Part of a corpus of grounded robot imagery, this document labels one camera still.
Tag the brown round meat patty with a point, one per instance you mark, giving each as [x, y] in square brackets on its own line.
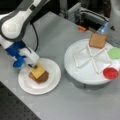
[42, 78]

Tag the yellow cheese slice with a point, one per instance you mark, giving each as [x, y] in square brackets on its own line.
[38, 71]

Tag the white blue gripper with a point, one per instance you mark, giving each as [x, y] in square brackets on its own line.
[22, 54]

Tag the white paper plate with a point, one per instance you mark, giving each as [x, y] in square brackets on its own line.
[32, 87]

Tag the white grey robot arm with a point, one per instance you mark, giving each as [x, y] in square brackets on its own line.
[12, 30]

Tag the white divided round tray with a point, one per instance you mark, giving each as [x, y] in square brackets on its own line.
[85, 64]

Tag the green lettuce piece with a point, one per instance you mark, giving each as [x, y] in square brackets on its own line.
[114, 53]

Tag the red tomato slice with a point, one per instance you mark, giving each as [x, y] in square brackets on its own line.
[110, 73]

